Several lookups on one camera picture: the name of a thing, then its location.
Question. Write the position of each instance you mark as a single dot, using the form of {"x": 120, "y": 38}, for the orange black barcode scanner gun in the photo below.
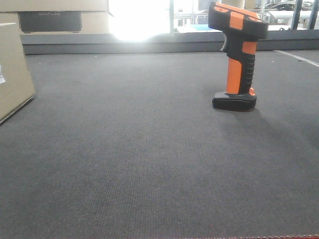
{"x": 242, "y": 30}

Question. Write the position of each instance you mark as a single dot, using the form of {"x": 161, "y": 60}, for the brown cardboard package box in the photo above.
{"x": 16, "y": 84}

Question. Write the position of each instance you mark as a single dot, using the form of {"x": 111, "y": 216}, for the large cardboard box with print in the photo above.
{"x": 51, "y": 17}

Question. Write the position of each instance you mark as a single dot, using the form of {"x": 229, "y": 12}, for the grey conveyor side rail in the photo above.
{"x": 162, "y": 43}

